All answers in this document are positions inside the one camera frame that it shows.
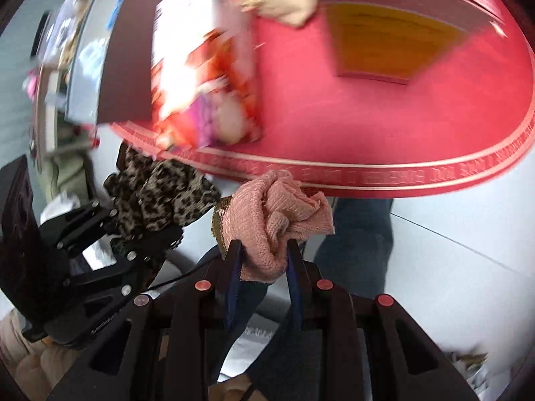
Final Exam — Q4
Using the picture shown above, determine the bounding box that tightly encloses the leopard print cloth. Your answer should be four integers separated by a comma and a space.
102, 144, 223, 244

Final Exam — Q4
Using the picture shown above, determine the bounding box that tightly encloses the black cable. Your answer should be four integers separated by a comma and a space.
144, 265, 210, 293

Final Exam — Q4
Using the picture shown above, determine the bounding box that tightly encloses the red round rug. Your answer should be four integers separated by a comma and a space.
109, 0, 535, 199

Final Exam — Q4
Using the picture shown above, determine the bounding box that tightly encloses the pink plush toy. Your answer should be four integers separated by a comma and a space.
22, 69, 41, 99

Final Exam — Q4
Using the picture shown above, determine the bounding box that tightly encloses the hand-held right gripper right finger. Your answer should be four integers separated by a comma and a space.
285, 238, 482, 401

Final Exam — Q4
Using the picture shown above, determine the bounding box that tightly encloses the pink knit hat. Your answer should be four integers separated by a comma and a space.
211, 169, 336, 283

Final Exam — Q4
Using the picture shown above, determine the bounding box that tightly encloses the grey storage box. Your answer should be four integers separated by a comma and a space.
65, 0, 169, 127

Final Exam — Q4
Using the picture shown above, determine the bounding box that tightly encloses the printed red white bag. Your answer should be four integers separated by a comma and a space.
149, 0, 263, 152

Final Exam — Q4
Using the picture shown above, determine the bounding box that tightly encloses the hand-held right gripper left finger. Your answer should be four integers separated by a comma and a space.
45, 239, 245, 401

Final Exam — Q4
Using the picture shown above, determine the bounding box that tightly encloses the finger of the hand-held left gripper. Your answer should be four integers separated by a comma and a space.
111, 225, 185, 274
39, 199, 123, 246

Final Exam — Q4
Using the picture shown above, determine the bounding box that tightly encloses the pale green cloth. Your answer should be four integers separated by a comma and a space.
39, 131, 96, 207

